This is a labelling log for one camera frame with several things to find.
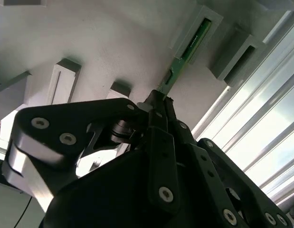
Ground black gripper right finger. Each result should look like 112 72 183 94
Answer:
164 97 294 228

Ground green RAM stick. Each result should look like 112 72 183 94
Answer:
157 18 212 98

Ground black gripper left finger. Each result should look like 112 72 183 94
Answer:
1 89 182 214

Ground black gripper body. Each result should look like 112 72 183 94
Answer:
42 142 233 228

